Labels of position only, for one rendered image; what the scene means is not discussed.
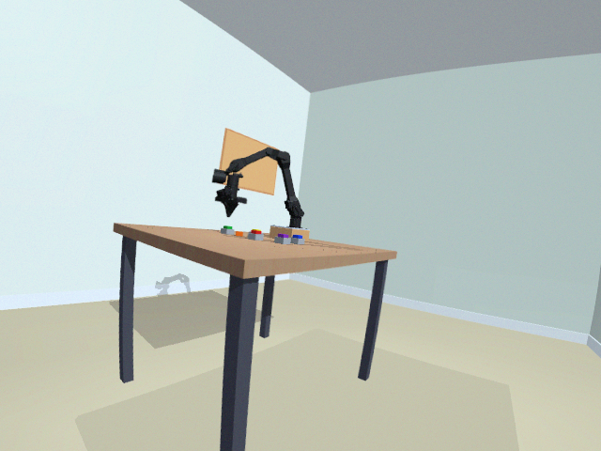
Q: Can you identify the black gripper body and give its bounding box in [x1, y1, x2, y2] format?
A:
[215, 184, 248, 204]

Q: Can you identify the red button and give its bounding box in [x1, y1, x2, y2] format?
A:
[248, 230, 264, 241]

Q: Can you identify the green button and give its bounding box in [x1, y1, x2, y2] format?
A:
[221, 225, 235, 235]

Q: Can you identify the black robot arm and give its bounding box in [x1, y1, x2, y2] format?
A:
[211, 147, 304, 228]

